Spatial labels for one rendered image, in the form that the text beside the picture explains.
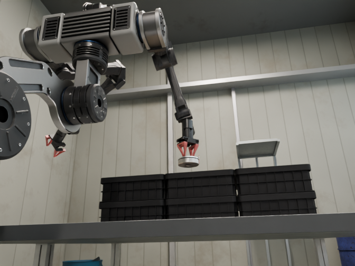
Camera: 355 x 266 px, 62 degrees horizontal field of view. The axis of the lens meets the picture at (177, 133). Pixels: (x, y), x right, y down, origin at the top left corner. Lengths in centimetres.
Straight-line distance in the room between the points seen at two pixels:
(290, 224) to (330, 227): 9
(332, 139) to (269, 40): 161
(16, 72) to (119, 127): 328
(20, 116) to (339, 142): 366
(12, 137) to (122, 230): 34
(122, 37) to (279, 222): 84
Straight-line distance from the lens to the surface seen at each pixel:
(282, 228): 75
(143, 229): 77
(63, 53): 131
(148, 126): 402
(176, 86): 162
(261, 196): 123
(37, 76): 102
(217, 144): 378
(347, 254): 322
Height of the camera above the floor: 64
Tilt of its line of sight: 21 degrees up
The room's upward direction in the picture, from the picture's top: 1 degrees counter-clockwise
